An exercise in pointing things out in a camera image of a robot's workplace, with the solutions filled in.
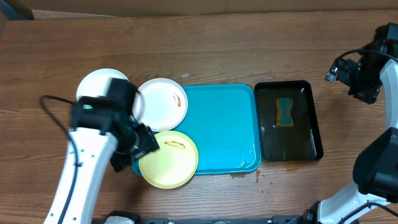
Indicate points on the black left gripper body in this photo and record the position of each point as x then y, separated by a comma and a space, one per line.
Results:
128, 142

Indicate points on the black water tray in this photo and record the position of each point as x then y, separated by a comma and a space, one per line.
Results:
302, 141

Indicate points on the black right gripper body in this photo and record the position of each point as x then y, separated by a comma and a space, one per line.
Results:
343, 73

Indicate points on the yellow plate with sauce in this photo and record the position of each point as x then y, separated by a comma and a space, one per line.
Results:
173, 164

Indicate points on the white plate with red stain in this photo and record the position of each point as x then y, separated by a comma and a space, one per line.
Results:
160, 104

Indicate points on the teal plastic tray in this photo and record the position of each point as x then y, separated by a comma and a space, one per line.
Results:
222, 122

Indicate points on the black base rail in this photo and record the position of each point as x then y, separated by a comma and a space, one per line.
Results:
118, 216

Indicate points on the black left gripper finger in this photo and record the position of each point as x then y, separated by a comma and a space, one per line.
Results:
145, 141
120, 160

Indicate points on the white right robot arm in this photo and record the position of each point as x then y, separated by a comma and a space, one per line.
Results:
374, 181

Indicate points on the green and yellow sponge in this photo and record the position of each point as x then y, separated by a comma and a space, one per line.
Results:
283, 116

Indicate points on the white plate with sauce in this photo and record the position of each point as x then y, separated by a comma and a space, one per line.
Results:
96, 83

